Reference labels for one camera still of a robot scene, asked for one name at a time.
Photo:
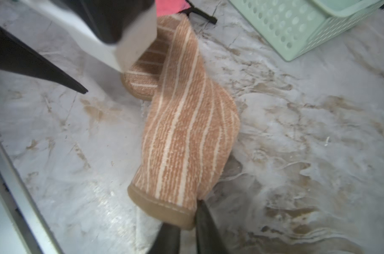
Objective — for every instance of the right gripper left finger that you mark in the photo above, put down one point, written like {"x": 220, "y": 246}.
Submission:
{"x": 167, "y": 240}

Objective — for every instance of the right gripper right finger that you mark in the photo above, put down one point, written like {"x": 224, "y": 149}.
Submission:
{"x": 208, "y": 238}

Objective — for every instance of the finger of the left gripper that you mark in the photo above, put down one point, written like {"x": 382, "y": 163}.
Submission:
{"x": 17, "y": 57}

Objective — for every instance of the brown striped dishcloth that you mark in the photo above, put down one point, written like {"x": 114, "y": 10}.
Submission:
{"x": 190, "y": 129}

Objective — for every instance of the pink grey dishcloth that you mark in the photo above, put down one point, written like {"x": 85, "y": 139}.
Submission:
{"x": 170, "y": 7}

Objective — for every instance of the mint green plastic basket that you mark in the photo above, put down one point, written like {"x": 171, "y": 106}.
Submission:
{"x": 292, "y": 28}

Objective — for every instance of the aluminium front rail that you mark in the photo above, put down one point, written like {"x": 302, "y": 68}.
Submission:
{"x": 23, "y": 229}

